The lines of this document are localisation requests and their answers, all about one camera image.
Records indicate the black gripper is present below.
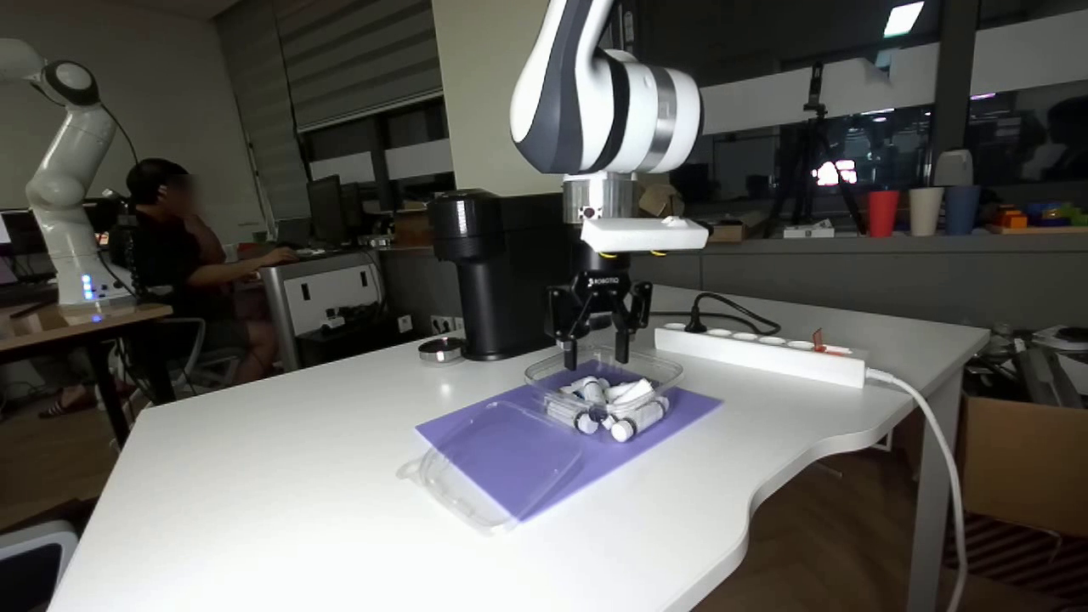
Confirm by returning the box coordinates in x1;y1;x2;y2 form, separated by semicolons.
549;248;657;373

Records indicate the clear plastic clamshell container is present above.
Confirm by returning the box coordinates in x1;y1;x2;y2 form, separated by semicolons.
394;343;689;538

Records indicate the black coffee machine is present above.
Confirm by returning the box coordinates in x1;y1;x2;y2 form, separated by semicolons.
430;188;578;365

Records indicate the round metal disc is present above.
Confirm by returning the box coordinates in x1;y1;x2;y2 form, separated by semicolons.
416;334;470;368

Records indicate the white table power strip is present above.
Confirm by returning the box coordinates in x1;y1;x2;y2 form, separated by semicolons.
652;321;870;392

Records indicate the red cup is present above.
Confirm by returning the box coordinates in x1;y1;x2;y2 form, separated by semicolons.
859;188;904;241

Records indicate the white cup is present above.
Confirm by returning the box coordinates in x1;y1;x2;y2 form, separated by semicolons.
904;184;949;241

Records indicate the grey window blind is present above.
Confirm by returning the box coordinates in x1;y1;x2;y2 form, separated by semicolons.
271;0;444;136

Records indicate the blue cup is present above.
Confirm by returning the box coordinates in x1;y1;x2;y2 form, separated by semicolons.
942;184;985;239

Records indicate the black office chair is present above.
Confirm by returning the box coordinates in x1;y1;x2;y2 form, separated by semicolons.
142;312;251;400

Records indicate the orange toy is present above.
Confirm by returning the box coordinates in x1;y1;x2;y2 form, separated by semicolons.
985;205;1029;239

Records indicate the seated person dark shirt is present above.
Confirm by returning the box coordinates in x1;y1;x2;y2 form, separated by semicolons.
118;155;298;392

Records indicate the ceiling light panel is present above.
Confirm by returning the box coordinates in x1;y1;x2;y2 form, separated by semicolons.
878;0;928;41

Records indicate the brown cardboard box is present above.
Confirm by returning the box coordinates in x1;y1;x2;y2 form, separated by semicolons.
960;389;1088;543

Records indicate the wooden side desk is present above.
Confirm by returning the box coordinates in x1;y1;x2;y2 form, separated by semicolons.
0;295;176;452

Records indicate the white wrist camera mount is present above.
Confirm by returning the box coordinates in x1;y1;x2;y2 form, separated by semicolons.
578;212;714;257

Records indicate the black plug with cable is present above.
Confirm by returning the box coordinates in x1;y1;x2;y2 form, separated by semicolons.
683;290;789;340

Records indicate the black camera tripod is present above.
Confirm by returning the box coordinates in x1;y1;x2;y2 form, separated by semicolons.
780;61;870;239

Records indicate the white power strip cable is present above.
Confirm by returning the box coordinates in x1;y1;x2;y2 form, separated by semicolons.
859;365;972;612

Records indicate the grey chair white frame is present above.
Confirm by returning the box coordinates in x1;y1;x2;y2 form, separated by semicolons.
0;517;83;612

